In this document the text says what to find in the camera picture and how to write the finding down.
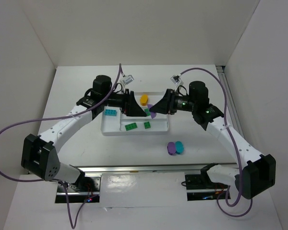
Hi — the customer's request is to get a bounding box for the purple square lego brick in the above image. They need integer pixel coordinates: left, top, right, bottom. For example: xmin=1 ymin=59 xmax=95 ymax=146
xmin=147 ymin=104 xmax=156 ymax=119

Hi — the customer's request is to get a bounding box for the yellow oval lego brick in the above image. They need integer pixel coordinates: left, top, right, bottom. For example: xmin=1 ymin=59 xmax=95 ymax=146
xmin=140 ymin=94 xmax=148 ymax=106

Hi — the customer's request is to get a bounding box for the green long lego brick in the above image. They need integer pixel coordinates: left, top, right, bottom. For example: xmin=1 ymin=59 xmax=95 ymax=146
xmin=124 ymin=122 xmax=138 ymax=131

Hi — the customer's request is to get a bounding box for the white compartment tray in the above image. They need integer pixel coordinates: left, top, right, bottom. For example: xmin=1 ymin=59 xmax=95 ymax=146
xmin=101 ymin=92 xmax=169 ymax=136

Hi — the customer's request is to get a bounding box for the teal long lego brick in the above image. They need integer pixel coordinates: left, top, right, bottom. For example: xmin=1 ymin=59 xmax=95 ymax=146
xmin=104 ymin=109 xmax=117 ymax=116

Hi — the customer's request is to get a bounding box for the purple oval lego brick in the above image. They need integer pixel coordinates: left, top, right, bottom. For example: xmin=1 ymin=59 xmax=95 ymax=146
xmin=167 ymin=142 xmax=176 ymax=156

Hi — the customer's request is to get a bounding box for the teal oval lego brick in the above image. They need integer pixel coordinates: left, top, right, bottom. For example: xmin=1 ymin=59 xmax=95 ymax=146
xmin=175 ymin=141 xmax=184 ymax=155

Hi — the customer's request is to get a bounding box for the green rounded lego brick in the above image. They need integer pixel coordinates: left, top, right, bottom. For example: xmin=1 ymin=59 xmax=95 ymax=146
xmin=144 ymin=108 xmax=151 ymax=116

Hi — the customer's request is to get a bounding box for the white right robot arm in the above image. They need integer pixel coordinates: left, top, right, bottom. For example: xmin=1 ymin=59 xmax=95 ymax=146
xmin=149 ymin=81 xmax=276 ymax=199

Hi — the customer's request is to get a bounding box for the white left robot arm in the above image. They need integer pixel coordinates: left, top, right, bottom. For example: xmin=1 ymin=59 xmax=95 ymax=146
xmin=21 ymin=75 xmax=146 ymax=190

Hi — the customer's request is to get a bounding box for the green square lego brick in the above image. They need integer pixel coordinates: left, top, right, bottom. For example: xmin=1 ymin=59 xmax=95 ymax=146
xmin=144 ymin=121 xmax=151 ymax=129

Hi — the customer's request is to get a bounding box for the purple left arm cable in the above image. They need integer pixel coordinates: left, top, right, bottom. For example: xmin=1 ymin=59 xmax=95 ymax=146
xmin=0 ymin=63 xmax=125 ymax=230

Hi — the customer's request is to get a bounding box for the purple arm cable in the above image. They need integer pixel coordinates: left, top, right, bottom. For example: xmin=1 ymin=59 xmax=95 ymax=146
xmin=0 ymin=63 xmax=125 ymax=230
xmin=179 ymin=67 xmax=253 ymax=218

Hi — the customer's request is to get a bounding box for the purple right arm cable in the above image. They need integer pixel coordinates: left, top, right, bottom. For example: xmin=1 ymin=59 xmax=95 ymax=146
xmin=179 ymin=67 xmax=253 ymax=218

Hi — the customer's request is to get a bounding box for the aluminium rail right side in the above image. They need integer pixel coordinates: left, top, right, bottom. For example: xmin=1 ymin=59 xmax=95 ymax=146
xmin=216 ymin=66 xmax=244 ymax=137

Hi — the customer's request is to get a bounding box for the aluminium rail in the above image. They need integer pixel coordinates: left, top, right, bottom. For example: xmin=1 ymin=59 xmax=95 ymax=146
xmin=216 ymin=66 xmax=244 ymax=137
xmin=78 ymin=164 xmax=208 ymax=173

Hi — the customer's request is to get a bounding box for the aluminium front rail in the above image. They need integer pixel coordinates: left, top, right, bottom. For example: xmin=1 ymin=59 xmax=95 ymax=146
xmin=78 ymin=164 xmax=208 ymax=173

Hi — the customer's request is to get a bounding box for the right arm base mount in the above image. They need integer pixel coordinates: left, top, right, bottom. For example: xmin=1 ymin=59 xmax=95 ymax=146
xmin=181 ymin=163 xmax=228 ymax=201

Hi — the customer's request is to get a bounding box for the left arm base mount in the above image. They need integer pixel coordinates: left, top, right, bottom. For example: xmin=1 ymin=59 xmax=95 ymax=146
xmin=55 ymin=174 xmax=101 ymax=204

